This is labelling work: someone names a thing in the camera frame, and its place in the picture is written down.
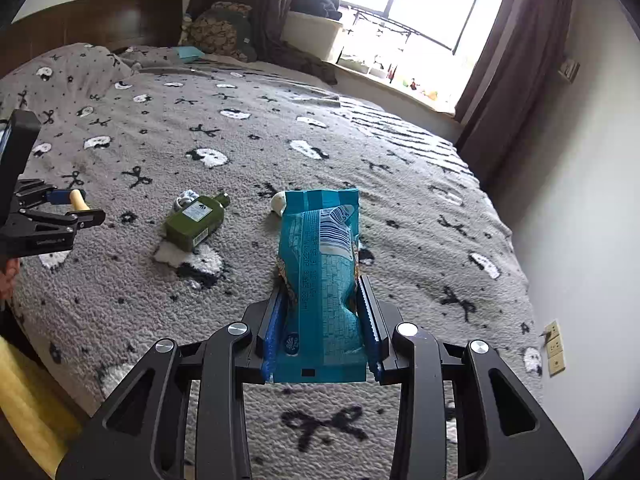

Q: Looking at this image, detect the blue snack packet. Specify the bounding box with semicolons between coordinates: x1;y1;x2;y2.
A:
270;187;368;385

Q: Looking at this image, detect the white storage box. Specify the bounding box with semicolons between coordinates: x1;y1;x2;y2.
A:
280;10;346;63

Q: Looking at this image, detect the window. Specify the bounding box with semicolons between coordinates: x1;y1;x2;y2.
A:
295;0;506;111

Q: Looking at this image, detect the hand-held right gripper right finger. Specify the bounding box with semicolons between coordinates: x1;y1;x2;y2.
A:
356;274;586;480

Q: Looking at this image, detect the black wire rack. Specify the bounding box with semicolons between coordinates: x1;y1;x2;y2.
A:
345;4;456;83

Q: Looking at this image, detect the person's left hand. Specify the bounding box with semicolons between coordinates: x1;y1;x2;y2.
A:
0;259;20;311

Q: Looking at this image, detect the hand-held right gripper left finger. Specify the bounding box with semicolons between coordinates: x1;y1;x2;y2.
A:
55;287;288;480

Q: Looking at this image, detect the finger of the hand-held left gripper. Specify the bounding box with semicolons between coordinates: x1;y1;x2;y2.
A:
6;208;107;256
15;180;73;207

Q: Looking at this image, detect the olive green square bottle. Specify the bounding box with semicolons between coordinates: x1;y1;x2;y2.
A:
165;192;232;254

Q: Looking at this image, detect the row of small toys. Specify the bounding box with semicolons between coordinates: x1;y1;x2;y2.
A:
385;62;441;101

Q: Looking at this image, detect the grey printed blanket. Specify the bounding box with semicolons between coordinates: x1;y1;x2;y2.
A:
0;42;546;480

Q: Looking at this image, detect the dark wooden headboard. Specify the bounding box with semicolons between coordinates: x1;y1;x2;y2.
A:
0;0;183;78

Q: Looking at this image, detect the patterned brown cushion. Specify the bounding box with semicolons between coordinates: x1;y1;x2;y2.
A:
179;10;238;58

